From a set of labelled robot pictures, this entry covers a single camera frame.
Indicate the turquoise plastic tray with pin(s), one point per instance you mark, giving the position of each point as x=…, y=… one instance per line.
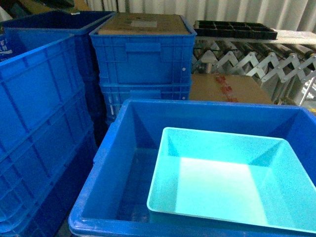
x=233, y=181

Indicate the blue crate under lidded crate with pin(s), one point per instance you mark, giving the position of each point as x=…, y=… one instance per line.
x=115, y=95

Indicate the brown cardboard box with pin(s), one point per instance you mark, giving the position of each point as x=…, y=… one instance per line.
x=227, y=88

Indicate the blue crate with cardboard lid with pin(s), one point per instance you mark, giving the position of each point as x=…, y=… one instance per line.
x=144, y=49

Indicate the large blue open bin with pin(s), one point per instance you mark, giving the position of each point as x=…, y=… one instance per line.
x=113, y=201

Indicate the black compartment tray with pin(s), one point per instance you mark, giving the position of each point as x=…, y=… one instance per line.
x=237, y=30

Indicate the tall blue crate left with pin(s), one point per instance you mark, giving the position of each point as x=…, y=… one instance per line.
x=46, y=133

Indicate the expandable roller conveyor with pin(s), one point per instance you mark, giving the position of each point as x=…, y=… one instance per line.
x=284, y=69

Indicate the dark blue crate rear left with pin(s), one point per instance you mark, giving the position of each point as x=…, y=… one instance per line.
x=55, y=23

